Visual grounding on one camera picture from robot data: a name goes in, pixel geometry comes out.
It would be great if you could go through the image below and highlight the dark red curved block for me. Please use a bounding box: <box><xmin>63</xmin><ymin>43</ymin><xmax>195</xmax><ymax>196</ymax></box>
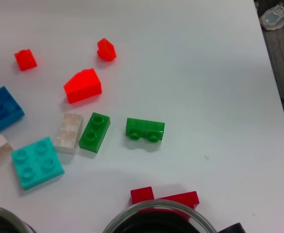
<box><xmin>130</xmin><ymin>186</ymin><xmax>200</xmax><ymax>209</ymax></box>

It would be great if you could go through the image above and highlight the green two-stud building block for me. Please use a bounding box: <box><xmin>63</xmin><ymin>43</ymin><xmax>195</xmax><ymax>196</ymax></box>
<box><xmin>78</xmin><ymin>112</ymin><xmax>111</xmax><ymax>154</ymax></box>

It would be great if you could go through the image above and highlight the green long building block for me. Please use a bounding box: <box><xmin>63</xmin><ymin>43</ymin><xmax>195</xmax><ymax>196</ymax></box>
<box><xmin>125</xmin><ymin>117</ymin><xmax>166</xmax><ymax>143</ymax></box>

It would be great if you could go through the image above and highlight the glass teacup black sleeve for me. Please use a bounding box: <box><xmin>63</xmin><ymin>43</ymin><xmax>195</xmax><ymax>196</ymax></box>
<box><xmin>0</xmin><ymin>204</ymin><xmax>37</xmax><ymax>233</ymax></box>
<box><xmin>102</xmin><ymin>200</ymin><xmax>244</xmax><ymax>233</ymax></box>

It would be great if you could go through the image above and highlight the small orange block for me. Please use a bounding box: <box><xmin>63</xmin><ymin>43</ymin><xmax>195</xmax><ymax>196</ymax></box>
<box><xmin>97</xmin><ymin>37</ymin><xmax>117</xmax><ymax>62</ymax></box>
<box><xmin>14</xmin><ymin>49</ymin><xmax>38</xmax><ymax>72</ymax></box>

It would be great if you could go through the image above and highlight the large orange slope block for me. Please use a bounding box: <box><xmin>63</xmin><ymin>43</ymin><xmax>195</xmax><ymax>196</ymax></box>
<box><xmin>63</xmin><ymin>68</ymin><xmax>102</xmax><ymax>104</ymax></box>

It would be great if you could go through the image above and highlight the blue square building block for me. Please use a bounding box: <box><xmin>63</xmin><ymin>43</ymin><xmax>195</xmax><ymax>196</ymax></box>
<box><xmin>0</xmin><ymin>86</ymin><xmax>25</xmax><ymax>135</ymax></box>

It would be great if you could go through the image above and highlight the teal square building block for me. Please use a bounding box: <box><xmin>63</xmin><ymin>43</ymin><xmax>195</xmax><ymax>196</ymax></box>
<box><xmin>10</xmin><ymin>137</ymin><xmax>65</xmax><ymax>191</ymax></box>

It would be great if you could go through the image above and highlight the grey sneaker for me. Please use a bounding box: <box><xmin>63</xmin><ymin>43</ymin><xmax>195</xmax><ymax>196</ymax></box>
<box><xmin>259</xmin><ymin>1</ymin><xmax>284</xmax><ymax>31</ymax></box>

